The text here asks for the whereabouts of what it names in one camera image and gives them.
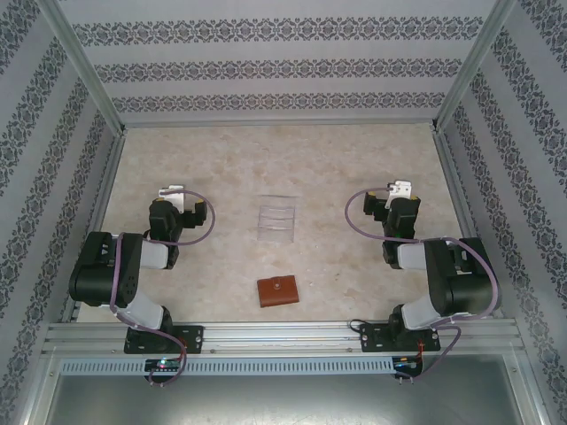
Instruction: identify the brown leather card holder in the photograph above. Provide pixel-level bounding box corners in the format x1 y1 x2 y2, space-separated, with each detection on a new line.
257 274 300 309

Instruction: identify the clear acrylic card stand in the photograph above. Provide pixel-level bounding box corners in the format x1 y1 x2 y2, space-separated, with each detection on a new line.
255 193 299 243

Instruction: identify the grey metal panel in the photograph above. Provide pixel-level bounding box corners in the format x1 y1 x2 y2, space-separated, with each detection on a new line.
42 349 544 425

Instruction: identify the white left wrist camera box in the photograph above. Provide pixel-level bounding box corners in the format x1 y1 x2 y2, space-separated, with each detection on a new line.
158 184 186 213

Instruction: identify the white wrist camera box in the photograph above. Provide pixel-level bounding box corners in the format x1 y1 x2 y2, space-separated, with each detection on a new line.
384 179 414 210
158 184 186 213

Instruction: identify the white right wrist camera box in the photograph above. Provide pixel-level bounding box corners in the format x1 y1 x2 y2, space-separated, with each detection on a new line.
384 179 414 210

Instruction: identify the aluminium side rail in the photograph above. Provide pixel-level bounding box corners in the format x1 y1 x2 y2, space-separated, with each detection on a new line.
59 127 129 324
431 127 504 320

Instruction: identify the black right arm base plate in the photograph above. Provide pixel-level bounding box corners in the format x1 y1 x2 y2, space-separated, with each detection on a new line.
359 321 442 354

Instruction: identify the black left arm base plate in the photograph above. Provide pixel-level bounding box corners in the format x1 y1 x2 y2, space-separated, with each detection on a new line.
123 325 206 355

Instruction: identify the aluminium frame post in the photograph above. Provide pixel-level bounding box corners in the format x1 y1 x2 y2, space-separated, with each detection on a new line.
430 0 520 134
35 0 129 136

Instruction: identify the aluminium mounting rail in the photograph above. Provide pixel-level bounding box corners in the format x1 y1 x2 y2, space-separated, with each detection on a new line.
42 321 522 355

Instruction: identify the grey slotted cable duct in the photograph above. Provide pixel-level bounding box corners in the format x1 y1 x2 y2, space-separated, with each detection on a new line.
59 356 395 375

